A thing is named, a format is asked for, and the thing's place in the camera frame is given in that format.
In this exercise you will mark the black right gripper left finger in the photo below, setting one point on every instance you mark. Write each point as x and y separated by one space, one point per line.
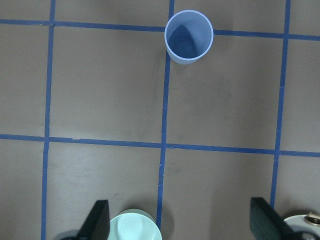
97 224

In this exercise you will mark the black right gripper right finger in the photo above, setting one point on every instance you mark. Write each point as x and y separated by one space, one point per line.
266 224

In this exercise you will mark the mint green bowl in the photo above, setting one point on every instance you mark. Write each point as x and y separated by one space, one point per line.
134 224

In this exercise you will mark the cream white toaster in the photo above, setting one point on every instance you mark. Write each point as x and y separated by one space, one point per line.
305 223

